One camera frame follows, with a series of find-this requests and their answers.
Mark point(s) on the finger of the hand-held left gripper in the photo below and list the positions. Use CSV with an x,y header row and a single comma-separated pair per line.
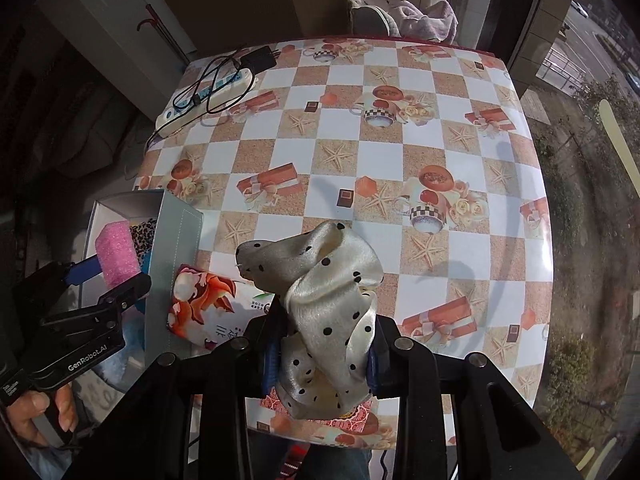
x,y
85,270
125,292

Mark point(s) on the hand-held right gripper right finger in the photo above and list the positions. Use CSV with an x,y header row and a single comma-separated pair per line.
x,y
374,372

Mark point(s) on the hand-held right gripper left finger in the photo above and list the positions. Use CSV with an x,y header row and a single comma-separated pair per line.
x,y
270,365

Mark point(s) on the pink sponge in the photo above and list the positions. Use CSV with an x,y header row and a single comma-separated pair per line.
x,y
117,252

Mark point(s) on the leopard print scrunchie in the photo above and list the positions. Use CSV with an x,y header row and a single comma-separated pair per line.
x,y
142,232

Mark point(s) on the white cardboard box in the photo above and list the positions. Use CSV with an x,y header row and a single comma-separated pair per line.
x,y
175,240

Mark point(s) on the cream polka dot scrunchie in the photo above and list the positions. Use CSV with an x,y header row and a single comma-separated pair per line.
x,y
325,310

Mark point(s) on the person's left hand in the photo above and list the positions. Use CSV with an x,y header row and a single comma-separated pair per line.
x,y
35,415

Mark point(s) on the light blue fluffy cloth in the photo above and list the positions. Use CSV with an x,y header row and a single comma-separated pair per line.
x,y
134,332

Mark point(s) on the printed snack packet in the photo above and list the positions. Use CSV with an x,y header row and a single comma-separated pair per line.
x,y
210,305

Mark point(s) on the person's red striped garment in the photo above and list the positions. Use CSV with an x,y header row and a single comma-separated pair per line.
x,y
295,465

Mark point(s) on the white power strip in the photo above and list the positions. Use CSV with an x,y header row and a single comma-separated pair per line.
x,y
172,115

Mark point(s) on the checked printed tablecloth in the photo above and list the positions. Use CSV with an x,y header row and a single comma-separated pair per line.
x,y
350,160

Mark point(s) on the white cabinet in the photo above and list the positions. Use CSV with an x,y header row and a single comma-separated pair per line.
x,y
115,25

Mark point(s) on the black power adapter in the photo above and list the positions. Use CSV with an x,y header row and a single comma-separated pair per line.
x,y
257,59

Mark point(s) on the grey round cushion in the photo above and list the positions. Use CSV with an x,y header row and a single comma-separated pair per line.
x,y
370,21

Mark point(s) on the lilac garment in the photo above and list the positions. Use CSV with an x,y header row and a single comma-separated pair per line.
x,y
427,22

